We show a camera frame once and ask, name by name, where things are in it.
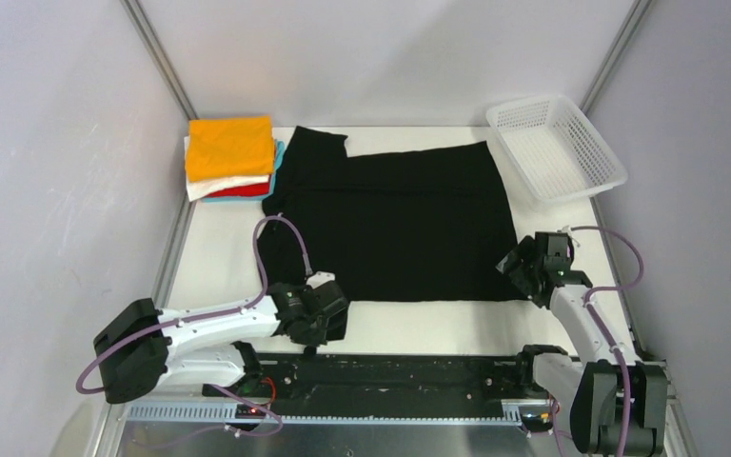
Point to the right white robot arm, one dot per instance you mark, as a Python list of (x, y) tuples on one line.
[(599, 366)]

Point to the aluminium frame rail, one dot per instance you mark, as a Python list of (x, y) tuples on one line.
[(212, 407)]

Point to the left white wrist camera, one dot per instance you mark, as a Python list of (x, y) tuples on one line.
[(319, 278)]

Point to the white plastic mesh basket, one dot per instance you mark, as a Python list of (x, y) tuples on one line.
[(558, 152)]

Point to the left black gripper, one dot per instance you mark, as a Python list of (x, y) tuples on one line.
[(314, 339)]

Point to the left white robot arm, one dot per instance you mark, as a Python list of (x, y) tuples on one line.
[(146, 349)]

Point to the light blue folded t-shirt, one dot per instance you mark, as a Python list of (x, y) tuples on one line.
[(279, 157)]

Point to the orange folded t-shirt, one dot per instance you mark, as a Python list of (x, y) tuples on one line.
[(220, 148)]

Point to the red folded t-shirt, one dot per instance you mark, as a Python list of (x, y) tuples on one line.
[(253, 191)]

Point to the black t-shirt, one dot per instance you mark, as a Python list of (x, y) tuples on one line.
[(406, 226)]

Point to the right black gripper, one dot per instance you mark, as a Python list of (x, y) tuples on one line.
[(525, 251)]

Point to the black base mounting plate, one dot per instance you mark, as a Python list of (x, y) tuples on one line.
[(405, 387)]

